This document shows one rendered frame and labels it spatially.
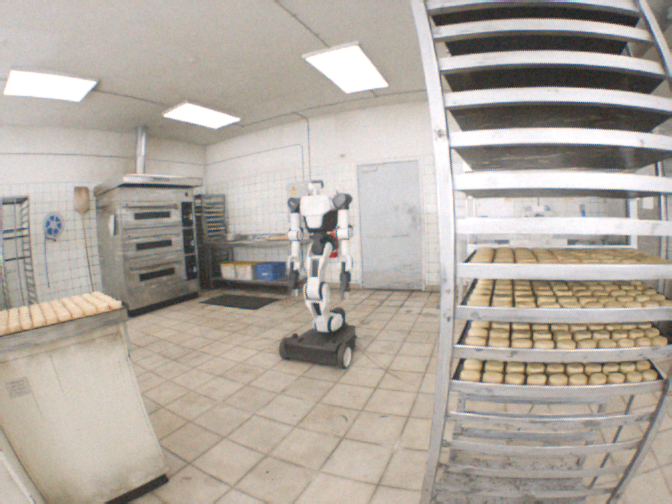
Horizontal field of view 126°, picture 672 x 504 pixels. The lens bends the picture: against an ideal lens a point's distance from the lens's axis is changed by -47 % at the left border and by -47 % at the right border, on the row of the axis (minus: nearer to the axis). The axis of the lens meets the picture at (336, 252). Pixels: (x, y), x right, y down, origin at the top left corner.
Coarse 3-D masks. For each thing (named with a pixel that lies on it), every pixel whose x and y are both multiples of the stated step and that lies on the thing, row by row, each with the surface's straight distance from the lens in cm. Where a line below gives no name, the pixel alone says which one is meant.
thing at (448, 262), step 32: (416, 0) 82; (448, 128) 69; (448, 160) 64; (448, 192) 64; (448, 224) 64; (448, 256) 64; (448, 288) 65; (448, 320) 67; (448, 352) 70; (448, 384) 73
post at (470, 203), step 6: (468, 204) 109; (474, 204) 108; (468, 210) 108; (474, 210) 108; (468, 216) 108; (474, 216) 108; (468, 234) 109; (474, 234) 108; (468, 240) 109; (474, 240) 109; (468, 282) 111; (462, 402) 129; (462, 408) 130; (456, 438) 140; (450, 456) 147
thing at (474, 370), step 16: (464, 368) 86; (480, 368) 85; (496, 368) 84; (512, 368) 84; (528, 368) 85; (544, 368) 90; (560, 368) 86; (576, 368) 87; (592, 368) 89; (608, 368) 90; (624, 368) 92; (640, 368) 95; (512, 384) 79; (528, 384) 80; (544, 384) 81; (560, 384) 80; (576, 384) 81; (592, 384) 84; (608, 384) 86
